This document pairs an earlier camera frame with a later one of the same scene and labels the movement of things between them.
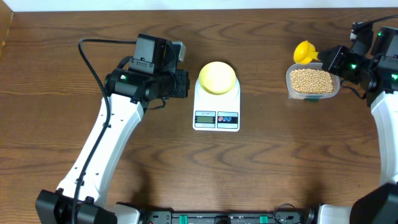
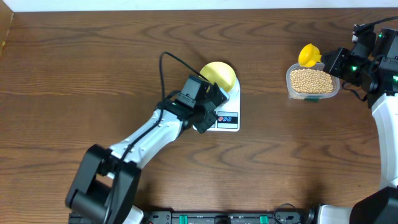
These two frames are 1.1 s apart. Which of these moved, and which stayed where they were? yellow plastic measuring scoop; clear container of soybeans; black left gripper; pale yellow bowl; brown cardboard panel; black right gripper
Moved: yellow plastic measuring scoop; black left gripper
Stayed: pale yellow bowl; brown cardboard panel; clear container of soybeans; black right gripper
